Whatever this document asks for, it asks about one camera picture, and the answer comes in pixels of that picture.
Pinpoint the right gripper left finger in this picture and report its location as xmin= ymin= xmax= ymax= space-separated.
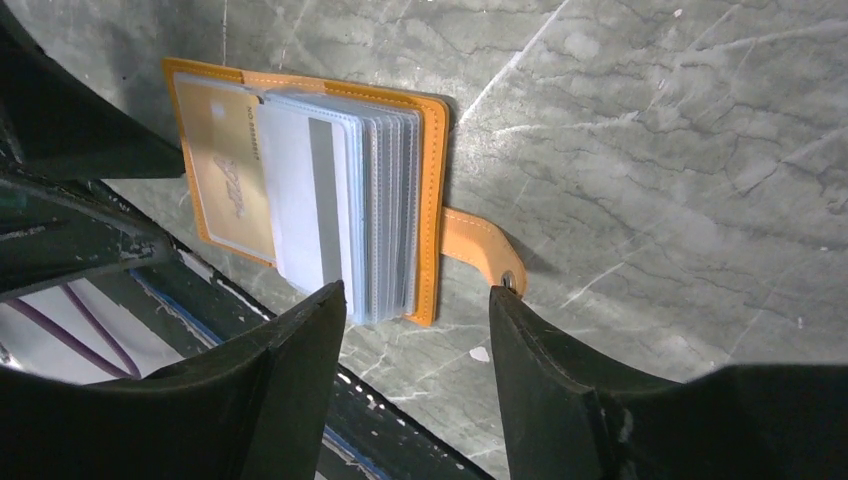
xmin=1 ymin=281 xmax=346 ymax=479

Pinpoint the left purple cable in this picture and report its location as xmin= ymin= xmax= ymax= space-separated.
xmin=0 ymin=281 xmax=144 ymax=382

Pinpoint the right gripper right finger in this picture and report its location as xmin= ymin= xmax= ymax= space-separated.
xmin=489 ymin=286 xmax=847 ymax=479

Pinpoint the white striped credit card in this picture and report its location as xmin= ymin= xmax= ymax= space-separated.
xmin=258 ymin=99 xmax=353 ymax=294

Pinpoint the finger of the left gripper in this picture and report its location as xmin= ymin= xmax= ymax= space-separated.
xmin=1 ymin=5 xmax=185 ymax=180
xmin=1 ymin=168 xmax=175 ymax=302

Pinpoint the orange leather card holder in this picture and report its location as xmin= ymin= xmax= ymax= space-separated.
xmin=163 ymin=58 xmax=527 ymax=326

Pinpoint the gold credit card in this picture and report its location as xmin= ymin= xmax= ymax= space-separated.
xmin=172 ymin=73 xmax=275 ymax=266

